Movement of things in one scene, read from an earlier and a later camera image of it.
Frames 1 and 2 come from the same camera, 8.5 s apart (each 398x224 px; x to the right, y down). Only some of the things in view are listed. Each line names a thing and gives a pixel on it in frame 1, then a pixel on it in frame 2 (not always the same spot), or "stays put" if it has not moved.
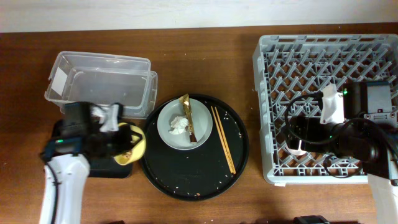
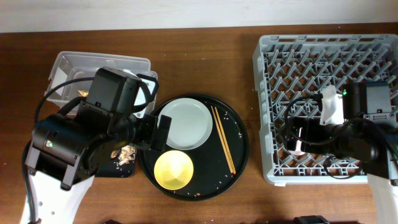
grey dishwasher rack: (289, 67) stays put
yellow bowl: (136, 153) to (173, 170)
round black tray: (201, 173) stays put
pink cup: (297, 152) stays put
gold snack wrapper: (185, 99) to (83, 93)
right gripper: (310, 125) stays put
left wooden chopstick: (221, 139) stays put
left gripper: (126, 134) to (148, 122)
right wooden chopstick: (231, 162) stays put
